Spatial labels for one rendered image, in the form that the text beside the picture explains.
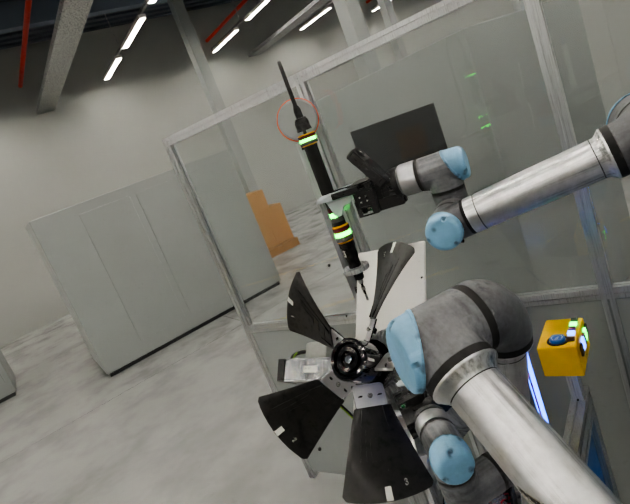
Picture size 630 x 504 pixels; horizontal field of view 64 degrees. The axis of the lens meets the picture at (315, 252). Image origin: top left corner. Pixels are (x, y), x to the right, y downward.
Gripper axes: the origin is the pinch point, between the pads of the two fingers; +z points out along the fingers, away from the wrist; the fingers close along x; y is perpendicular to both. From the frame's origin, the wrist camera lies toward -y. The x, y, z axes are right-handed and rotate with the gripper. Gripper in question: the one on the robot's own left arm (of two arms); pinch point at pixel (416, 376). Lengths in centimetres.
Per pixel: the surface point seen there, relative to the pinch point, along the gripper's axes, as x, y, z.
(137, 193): -103, 192, 522
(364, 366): -4.6, 10.9, 8.5
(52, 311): 10, 656, 1032
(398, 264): -22.5, -9.7, 17.5
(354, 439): 9.4, 21.5, 2.5
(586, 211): -2, -74, 42
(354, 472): 14.8, 24.9, -2.0
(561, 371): 21.4, -35.2, 7.4
